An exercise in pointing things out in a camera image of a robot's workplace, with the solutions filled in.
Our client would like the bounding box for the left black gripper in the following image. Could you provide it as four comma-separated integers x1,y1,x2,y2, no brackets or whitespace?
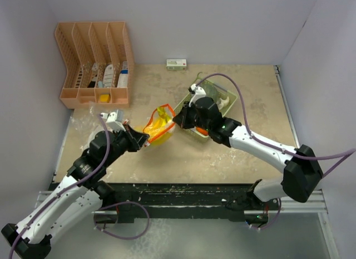
102,123,149,168

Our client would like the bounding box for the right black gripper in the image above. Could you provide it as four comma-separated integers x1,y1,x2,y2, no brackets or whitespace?
174,101,211,131

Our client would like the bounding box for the clear orange-zip bag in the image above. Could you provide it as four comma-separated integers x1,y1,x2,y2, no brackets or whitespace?
135,103,176,147
66,101,118,152

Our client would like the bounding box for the yellow banana bunch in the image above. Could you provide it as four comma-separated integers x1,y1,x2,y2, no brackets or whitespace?
136,107,175,145

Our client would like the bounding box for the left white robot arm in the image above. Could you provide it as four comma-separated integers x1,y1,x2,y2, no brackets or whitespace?
1,124,149,258

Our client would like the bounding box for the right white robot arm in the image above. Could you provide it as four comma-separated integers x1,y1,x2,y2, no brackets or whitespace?
173,97,323,209

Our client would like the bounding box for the orange fruit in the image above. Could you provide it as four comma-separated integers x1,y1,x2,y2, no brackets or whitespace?
196,127,208,136

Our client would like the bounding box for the green netted melon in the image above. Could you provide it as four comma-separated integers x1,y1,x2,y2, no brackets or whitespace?
204,84,219,102

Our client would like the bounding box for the white garlic bulb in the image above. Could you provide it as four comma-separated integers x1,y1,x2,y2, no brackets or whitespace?
216,96,230,110

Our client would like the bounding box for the green plastic basket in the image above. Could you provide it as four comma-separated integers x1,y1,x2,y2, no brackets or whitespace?
174,80,241,145

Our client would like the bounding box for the yellow small box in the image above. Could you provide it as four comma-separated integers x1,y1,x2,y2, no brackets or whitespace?
99,94,111,103

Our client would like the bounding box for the small green white box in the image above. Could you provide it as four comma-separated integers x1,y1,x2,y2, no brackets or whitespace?
166,58,187,71

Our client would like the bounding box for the white blue packet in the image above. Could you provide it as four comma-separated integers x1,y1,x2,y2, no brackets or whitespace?
116,61,128,88

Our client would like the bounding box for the white patterned pouch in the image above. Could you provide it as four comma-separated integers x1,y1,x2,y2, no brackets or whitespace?
102,64,114,87

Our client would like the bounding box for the black white item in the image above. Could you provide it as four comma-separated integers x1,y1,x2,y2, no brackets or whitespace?
87,63,98,88

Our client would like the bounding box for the pink desk file organizer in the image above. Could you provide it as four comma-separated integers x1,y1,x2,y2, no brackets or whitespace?
55,21,135,109

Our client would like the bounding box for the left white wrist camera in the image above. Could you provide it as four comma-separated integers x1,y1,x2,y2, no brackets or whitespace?
100,109,126,131

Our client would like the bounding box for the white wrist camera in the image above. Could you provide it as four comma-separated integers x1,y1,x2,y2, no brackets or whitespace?
189,84,206,107
100,109,126,131

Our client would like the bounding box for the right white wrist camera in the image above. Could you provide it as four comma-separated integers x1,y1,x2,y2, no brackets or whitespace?
189,84,206,107

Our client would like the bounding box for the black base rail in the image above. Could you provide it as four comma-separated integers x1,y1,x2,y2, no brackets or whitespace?
94,183,279,224

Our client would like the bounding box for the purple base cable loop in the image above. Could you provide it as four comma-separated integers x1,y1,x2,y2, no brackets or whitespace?
93,200,151,241

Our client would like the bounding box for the aluminium frame rail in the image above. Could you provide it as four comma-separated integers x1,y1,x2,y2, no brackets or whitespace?
274,65,340,258

